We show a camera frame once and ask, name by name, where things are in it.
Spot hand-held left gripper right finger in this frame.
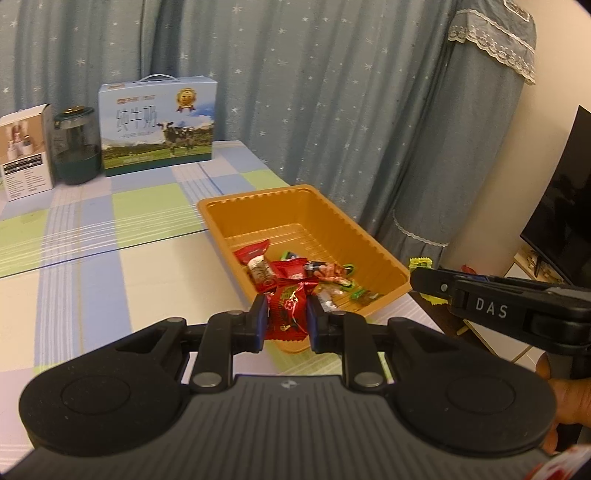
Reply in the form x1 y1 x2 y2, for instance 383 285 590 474
306 294 463 392

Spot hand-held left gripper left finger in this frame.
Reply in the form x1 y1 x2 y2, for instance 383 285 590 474
115 294 269 394

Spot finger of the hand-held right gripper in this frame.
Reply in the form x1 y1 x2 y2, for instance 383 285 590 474
456 272 556 290
409 267 459 306

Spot yellow snack packet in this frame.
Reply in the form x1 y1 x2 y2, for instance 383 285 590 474
408 257 450 307

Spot red flower print snack packet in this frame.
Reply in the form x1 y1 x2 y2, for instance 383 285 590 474
267 283 311 343

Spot pile of snack packets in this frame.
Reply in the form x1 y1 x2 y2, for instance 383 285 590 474
233 237 382 309

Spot orange plastic tray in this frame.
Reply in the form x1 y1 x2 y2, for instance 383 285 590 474
197 184 413 354

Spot person's right hand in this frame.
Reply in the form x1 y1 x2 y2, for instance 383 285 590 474
536 353 591 456

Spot white tv cabinet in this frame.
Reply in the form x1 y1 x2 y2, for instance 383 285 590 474
461 244 591 371

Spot black television screen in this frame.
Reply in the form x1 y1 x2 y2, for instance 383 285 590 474
519 104 591 288

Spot blue lace trimmed cloth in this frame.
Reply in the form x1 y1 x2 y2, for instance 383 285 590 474
378 0 539 265

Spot red white printed cloth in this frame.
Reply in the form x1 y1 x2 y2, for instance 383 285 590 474
526 445 585 480

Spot plaid tablecloth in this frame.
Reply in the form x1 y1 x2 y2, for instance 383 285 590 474
0 140 462 464

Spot blue milk carton box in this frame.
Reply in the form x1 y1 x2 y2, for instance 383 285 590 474
97 73 218 178

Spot blue star curtain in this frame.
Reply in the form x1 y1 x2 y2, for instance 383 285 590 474
0 0 462 243

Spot dark green glass jar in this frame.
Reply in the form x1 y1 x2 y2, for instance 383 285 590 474
51 106 103 186

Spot white product box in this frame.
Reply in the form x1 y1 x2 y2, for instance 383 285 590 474
0 103 55 202

